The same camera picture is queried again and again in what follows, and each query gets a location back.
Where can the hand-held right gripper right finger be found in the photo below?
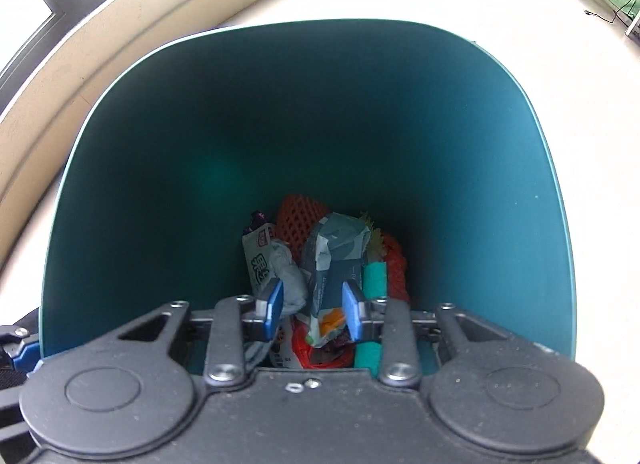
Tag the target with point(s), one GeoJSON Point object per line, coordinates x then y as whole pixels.
{"type": "Point", "coordinates": [352, 311]}

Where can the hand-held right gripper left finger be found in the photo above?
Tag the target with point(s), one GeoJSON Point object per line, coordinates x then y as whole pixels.
{"type": "Point", "coordinates": [272, 309]}

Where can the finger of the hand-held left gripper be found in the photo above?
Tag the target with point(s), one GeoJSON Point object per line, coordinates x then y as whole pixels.
{"type": "Point", "coordinates": [25, 356]}

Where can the teal foam sleeve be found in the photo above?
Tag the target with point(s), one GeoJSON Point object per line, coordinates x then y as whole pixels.
{"type": "Point", "coordinates": [375, 279]}

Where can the grey tissue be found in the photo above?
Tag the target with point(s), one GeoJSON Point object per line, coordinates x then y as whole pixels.
{"type": "Point", "coordinates": [290, 269]}

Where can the printed snack box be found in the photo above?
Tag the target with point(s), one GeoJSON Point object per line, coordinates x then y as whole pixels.
{"type": "Point", "coordinates": [257, 254]}

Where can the red plastic bag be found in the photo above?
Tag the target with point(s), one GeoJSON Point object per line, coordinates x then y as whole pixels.
{"type": "Point", "coordinates": [397, 269]}

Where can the blue white wrapper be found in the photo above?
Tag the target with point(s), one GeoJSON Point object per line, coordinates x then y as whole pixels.
{"type": "Point", "coordinates": [330, 244]}

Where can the white yellow napa cabbage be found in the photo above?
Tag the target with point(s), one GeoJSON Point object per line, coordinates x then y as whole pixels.
{"type": "Point", "coordinates": [375, 239]}

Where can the orange foam fruit net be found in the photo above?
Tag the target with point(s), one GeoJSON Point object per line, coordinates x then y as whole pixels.
{"type": "Point", "coordinates": [295, 219]}

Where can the dark teal trash bin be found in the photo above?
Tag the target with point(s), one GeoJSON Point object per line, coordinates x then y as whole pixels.
{"type": "Point", "coordinates": [320, 119]}

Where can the white bench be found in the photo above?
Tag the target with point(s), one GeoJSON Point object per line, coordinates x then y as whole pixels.
{"type": "Point", "coordinates": [634, 24]}

